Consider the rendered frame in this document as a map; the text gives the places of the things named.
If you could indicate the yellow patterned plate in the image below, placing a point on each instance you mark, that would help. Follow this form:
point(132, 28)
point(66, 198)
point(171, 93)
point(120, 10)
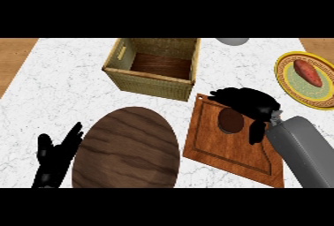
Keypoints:
point(307, 81)

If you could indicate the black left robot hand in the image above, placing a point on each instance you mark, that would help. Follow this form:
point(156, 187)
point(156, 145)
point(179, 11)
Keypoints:
point(54, 159)

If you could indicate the grey rounded object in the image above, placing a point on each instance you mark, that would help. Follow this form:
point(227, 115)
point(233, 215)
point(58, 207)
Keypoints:
point(233, 41)

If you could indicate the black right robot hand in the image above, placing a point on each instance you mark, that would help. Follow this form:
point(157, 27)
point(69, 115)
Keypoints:
point(247, 101)

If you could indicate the oval dark wooden board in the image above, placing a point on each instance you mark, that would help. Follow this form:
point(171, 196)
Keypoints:
point(126, 148)

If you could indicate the brown wooden cutting board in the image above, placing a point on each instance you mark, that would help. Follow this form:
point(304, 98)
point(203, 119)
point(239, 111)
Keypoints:
point(227, 153)

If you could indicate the chocolate cupcake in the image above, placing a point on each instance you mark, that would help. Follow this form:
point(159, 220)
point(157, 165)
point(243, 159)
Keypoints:
point(230, 122)

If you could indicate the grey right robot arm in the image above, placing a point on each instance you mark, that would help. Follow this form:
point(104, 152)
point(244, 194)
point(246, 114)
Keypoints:
point(305, 153)

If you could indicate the square wicker basket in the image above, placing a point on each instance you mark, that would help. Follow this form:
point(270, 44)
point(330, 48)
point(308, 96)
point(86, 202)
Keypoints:
point(154, 69)

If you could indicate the red sweet potato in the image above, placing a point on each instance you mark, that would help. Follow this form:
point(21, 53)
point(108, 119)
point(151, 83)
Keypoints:
point(308, 73)

